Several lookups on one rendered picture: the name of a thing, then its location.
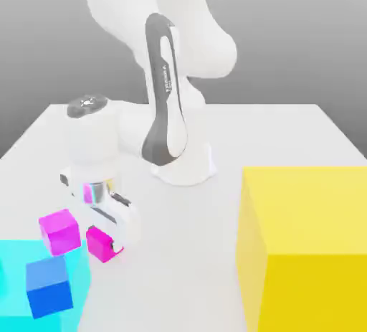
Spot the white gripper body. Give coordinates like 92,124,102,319
80,198,142,250

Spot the small pink cube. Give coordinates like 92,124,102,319
85,225,125,264

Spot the small magenta cube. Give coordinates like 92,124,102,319
38,208,82,257

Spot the small blue cube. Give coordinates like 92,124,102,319
25,255,75,321

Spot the large cyan box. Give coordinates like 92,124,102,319
0,239,93,332

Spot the large yellow box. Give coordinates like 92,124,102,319
235,165,367,332

